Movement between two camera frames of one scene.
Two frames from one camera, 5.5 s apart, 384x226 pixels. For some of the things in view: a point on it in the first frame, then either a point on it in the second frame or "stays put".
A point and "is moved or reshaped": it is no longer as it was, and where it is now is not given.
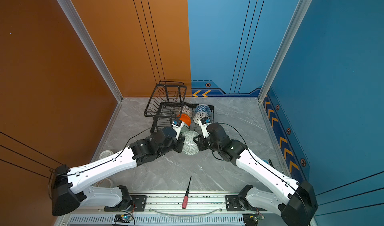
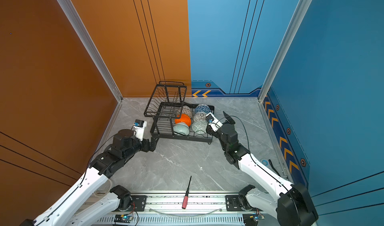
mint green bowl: [184, 129] stays put
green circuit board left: [123, 218] stays put
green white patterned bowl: [190, 146] is moved or reshaped
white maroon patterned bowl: [199, 115] stays put
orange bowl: [186, 118] stays put
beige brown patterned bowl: [186, 110] stays put
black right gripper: [201, 142] to [211, 132]
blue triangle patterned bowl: [202, 107] stays put
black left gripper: [180, 141] to [147, 147]
